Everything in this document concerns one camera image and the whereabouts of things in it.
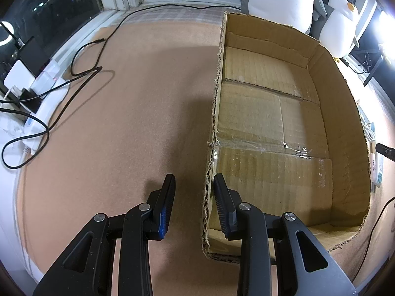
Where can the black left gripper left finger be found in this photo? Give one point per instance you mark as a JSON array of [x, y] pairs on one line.
[[85, 267]]

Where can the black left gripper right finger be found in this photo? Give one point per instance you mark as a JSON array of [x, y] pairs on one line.
[[303, 265]]

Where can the white tube with label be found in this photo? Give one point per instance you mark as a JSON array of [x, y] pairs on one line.
[[373, 171]]

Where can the open cardboard box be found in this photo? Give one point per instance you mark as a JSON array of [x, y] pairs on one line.
[[286, 134]]

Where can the white power strip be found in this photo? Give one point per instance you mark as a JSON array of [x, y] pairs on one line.
[[43, 95]]

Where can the black power adapter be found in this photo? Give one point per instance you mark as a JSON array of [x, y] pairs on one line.
[[30, 100]]

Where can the black flat device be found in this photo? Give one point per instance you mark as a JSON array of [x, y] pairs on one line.
[[33, 56]]

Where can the black stand right side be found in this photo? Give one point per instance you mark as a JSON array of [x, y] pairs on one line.
[[372, 70]]

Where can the large grey white plush penguin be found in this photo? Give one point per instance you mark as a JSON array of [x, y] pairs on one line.
[[295, 13]]

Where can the black handle right edge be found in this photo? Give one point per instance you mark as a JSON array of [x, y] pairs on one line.
[[387, 152]]

